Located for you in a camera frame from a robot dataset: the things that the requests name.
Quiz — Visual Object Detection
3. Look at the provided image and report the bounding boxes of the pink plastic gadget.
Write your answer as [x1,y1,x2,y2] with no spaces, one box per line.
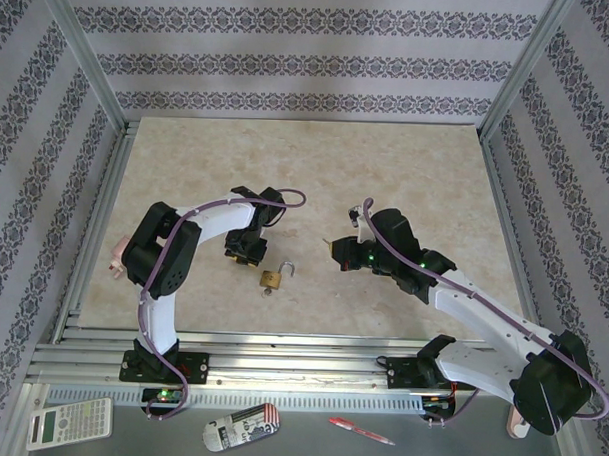
[107,233,133,279]

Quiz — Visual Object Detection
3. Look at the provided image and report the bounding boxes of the red pen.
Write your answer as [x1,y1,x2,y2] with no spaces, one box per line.
[326,415,397,447]

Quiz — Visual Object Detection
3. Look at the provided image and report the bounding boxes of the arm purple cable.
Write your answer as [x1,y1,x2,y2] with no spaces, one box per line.
[356,197,609,435]
[133,183,307,427]

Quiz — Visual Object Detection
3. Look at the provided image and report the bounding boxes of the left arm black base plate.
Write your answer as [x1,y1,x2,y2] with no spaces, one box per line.
[122,349,211,386]

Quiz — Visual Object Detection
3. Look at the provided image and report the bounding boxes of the pink white stapler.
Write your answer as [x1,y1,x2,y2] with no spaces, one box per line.
[505,404,529,440]

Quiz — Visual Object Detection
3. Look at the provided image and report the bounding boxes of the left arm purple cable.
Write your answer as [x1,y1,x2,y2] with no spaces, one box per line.
[133,183,307,427]

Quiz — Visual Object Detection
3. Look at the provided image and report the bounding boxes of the brass padlock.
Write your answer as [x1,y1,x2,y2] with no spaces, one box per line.
[259,260,297,293]

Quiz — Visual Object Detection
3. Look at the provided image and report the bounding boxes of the white scientific calculator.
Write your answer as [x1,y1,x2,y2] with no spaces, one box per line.
[25,393,114,455]

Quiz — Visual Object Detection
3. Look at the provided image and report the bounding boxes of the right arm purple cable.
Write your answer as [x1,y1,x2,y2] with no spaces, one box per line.
[356,197,609,435]

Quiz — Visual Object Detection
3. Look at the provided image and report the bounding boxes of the grey slotted cable duct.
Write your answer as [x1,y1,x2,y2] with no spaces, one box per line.
[45,382,425,417]

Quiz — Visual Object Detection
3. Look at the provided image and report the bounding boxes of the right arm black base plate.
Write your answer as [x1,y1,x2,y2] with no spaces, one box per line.
[386,355,456,392]

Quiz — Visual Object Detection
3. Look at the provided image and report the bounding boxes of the printed pencil case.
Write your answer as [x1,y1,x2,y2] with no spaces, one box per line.
[202,400,282,456]

